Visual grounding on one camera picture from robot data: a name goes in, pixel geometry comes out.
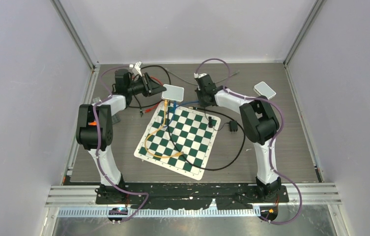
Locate grey ethernet cable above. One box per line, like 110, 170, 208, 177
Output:
165, 68, 241, 87

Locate black power adapter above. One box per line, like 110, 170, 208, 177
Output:
204, 109, 239, 134

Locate green white chessboard mat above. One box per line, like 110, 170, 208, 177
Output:
134, 102, 221, 180

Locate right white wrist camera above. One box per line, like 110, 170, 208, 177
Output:
194, 73, 207, 80

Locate blue ethernet cable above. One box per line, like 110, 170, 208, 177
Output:
168, 100, 201, 123

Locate yellow ethernet cable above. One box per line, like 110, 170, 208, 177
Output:
144, 100, 185, 160

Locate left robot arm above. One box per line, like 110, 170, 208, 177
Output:
76, 69, 167, 204

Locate orange toy on grey plate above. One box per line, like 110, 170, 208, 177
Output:
87, 96, 122, 126

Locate white switch box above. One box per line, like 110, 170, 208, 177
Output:
161, 84, 184, 102
254, 81, 277, 100

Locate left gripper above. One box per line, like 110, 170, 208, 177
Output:
127, 73, 166, 98

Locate red ethernet cable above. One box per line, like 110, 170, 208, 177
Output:
132, 75, 166, 114

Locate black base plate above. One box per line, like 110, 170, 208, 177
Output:
94, 182, 289, 210

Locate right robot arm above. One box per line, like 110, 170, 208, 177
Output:
194, 73, 281, 202

